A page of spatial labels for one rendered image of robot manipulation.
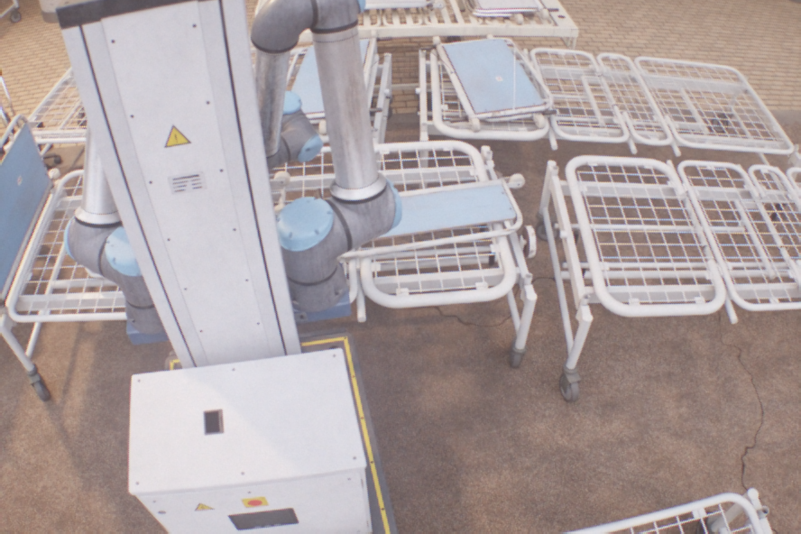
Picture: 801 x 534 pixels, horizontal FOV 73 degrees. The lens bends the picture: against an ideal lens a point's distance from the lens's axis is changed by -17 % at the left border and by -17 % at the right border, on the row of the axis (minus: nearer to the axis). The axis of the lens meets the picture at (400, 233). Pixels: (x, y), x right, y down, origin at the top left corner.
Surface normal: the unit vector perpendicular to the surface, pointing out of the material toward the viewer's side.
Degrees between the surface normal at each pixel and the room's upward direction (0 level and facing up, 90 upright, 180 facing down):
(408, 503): 0
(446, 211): 1
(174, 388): 0
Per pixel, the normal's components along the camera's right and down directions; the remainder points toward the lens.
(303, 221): -0.07, -0.69
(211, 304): 0.21, 0.68
